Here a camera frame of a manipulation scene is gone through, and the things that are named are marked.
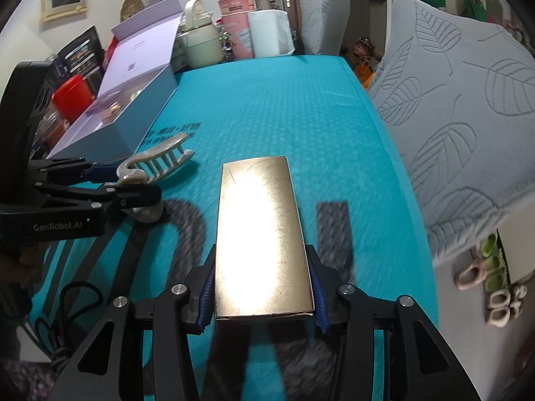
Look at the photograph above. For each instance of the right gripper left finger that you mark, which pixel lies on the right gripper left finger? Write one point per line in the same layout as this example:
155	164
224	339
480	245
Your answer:
108	364

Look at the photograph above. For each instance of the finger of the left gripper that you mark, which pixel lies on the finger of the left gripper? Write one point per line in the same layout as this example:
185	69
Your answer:
47	204
71	171

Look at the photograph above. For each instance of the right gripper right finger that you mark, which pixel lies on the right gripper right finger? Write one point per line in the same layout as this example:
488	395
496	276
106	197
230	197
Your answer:
418	362

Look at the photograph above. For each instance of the beige marbled hair claw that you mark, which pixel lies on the beige marbled hair claw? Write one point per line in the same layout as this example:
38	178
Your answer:
156	163

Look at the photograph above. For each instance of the gold rectangular box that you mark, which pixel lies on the gold rectangular box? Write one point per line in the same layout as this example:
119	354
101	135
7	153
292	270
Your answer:
261	268

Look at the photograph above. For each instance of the purple small product box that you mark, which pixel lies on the purple small product box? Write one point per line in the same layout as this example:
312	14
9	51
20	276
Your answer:
98	108

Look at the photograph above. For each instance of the bear charm keychain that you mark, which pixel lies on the bear charm keychain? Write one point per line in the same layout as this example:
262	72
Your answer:
116	108

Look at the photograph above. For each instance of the clear jar orange label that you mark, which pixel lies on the clear jar orange label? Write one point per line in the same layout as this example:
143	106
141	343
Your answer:
51	128

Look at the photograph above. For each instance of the red plastic canister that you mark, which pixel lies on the red plastic canister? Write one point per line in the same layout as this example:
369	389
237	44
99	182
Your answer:
72	98

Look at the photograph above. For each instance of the slippers on floor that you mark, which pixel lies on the slippers on floor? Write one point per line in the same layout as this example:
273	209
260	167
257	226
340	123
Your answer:
489	268

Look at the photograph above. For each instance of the black snack bag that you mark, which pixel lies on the black snack bag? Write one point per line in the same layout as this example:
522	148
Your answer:
84	56

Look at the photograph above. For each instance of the lavender open gift box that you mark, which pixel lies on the lavender open gift box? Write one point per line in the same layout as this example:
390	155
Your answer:
140	69

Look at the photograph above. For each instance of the teal bubble mat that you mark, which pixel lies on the teal bubble mat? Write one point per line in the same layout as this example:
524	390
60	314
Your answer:
297	130

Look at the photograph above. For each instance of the woven round fan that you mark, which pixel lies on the woven round fan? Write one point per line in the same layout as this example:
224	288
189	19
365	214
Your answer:
130	8

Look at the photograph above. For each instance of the pale green white jug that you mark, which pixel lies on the pale green white jug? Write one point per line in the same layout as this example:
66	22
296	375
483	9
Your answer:
198	36

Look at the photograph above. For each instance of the pink panda cup stack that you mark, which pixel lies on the pink panda cup stack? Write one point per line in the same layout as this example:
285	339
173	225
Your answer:
235	21

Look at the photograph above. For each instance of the white paper roll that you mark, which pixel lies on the white paper roll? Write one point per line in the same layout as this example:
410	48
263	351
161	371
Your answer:
270	33

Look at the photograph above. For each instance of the near grey leaf chair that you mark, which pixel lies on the near grey leaf chair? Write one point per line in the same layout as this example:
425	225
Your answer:
457	97

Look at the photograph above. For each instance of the grey leaf chair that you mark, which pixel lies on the grey leaf chair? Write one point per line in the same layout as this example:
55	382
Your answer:
457	97
323	24

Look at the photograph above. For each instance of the far grey leaf chair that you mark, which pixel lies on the far grey leaf chair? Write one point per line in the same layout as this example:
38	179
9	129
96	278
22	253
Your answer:
323	24

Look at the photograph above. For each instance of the wall intercom panel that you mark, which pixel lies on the wall intercom panel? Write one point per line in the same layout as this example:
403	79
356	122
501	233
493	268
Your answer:
56	9

